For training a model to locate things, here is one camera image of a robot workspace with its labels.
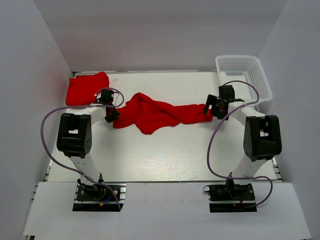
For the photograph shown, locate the red t-shirt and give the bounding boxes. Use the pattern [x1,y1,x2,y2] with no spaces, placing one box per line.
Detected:
[113,92,213,135]
[65,71,110,106]

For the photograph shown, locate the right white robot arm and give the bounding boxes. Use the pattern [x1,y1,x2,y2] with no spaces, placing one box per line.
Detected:
[203,82,282,185]

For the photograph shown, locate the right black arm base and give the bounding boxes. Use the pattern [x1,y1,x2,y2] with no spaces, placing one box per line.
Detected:
[203,179,257,213]

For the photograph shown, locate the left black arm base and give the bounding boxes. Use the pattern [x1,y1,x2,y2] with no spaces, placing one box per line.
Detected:
[72,178,126,212]

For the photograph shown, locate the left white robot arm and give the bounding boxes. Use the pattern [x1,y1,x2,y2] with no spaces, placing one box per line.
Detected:
[57,88,120,186]

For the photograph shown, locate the white plastic basket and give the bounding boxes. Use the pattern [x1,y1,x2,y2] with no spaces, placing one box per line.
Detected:
[215,55,273,105]

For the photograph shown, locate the folded red t-shirt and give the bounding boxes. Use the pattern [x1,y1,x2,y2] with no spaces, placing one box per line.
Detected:
[65,71,110,106]

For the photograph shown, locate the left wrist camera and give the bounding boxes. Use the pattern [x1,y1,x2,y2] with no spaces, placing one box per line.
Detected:
[94,92,102,101]

